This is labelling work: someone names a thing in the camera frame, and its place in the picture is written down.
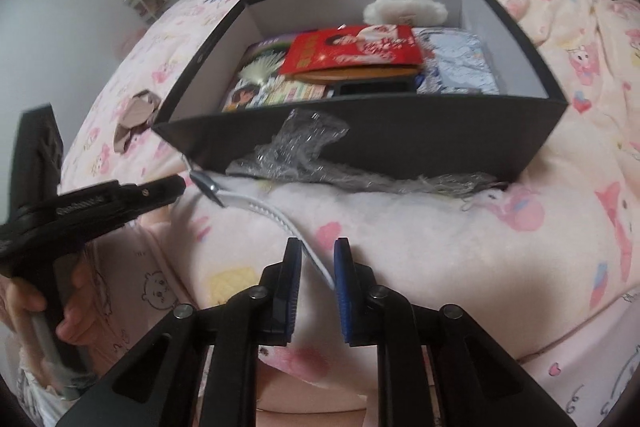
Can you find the dark wooden furniture panel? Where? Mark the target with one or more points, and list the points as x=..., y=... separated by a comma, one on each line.
x=37, y=147

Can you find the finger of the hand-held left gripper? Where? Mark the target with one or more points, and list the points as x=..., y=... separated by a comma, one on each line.
x=160, y=191

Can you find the white fluffy puff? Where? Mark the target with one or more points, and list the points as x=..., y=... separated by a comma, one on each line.
x=400, y=7

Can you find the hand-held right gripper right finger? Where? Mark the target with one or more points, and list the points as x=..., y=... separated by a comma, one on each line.
x=345, y=292

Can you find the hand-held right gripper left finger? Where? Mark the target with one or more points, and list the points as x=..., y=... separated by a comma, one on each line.
x=292, y=292

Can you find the blue silver foil packet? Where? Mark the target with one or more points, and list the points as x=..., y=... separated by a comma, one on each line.
x=460, y=62

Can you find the brown wooden comb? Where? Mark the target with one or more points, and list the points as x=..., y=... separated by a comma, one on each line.
x=350, y=76

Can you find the colourful picture book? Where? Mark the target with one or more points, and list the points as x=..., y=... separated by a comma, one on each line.
x=280, y=96

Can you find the black cardboard box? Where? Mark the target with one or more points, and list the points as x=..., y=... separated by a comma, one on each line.
x=400, y=132

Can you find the clear plastic wrap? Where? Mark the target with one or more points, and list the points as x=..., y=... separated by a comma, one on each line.
x=300, y=142

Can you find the pink printed blanket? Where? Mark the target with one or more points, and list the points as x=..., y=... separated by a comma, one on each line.
x=450, y=257

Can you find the red printed packet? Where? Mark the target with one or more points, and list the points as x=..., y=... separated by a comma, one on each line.
x=350, y=49

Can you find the person's left hand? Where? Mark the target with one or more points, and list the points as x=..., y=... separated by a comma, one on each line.
x=72, y=319

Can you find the white patterned cloth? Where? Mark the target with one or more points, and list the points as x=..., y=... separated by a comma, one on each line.
x=35, y=399

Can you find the pink bear print cloth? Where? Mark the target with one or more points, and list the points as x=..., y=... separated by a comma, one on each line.
x=150, y=287

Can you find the beige embroidered cap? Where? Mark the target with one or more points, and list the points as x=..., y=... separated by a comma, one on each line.
x=132, y=117

